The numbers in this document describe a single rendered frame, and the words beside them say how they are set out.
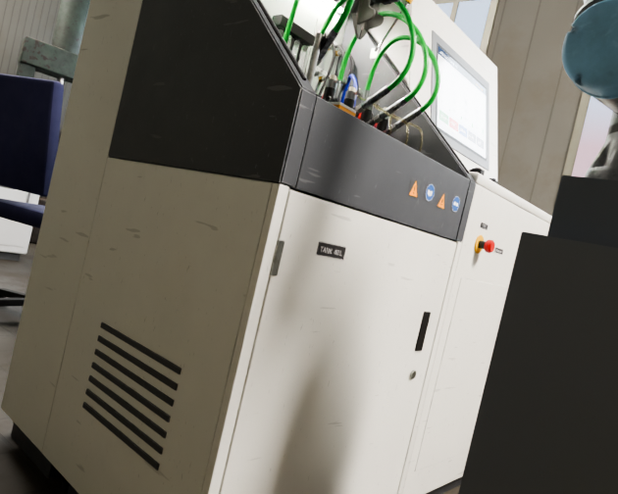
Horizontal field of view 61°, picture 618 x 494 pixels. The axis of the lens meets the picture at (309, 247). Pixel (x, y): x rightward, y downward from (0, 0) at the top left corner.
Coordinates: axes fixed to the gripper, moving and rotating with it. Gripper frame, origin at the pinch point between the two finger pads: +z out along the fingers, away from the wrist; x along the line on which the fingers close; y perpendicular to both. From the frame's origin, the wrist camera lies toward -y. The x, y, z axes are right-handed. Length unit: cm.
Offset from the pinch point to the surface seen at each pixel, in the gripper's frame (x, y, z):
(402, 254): 7, 22, 48
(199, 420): -35, 16, 84
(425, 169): 8.1, 21.6, 28.8
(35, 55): 99, -486, -61
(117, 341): -35, -15, 80
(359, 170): -15.3, 21.6, 34.8
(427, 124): 31.0, 5.4, 12.2
